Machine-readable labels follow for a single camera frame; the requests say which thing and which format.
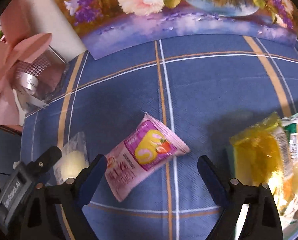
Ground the yellow cake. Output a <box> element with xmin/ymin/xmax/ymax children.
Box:
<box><xmin>230</xmin><ymin>112</ymin><xmax>293</xmax><ymax>210</ymax></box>

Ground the clear-wrapped white round pastry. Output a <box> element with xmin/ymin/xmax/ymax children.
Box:
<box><xmin>54</xmin><ymin>132</ymin><xmax>89</xmax><ymax>185</ymax></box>

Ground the green white cracker packet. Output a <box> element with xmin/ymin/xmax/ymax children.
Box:
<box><xmin>281</xmin><ymin>118</ymin><xmax>298</xmax><ymax>163</ymax></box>

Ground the pink snack packet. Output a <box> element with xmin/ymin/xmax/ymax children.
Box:
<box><xmin>105</xmin><ymin>113</ymin><xmax>190</xmax><ymax>202</ymax></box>

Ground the white teal-rimmed tray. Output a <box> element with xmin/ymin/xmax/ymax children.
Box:
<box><xmin>227</xmin><ymin>111</ymin><xmax>298</xmax><ymax>239</ymax></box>

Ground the pink flower bouquet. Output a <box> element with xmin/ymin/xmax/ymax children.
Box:
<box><xmin>0</xmin><ymin>0</ymin><xmax>68</xmax><ymax>126</ymax></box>

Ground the blue plaid tablecloth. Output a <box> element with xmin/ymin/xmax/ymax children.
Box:
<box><xmin>20</xmin><ymin>35</ymin><xmax>298</xmax><ymax>239</ymax></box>

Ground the floral canvas painting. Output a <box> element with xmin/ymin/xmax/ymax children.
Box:
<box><xmin>54</xmin><ymin>0</ymin><xmax>298</xmax><ymax>59</ymax></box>

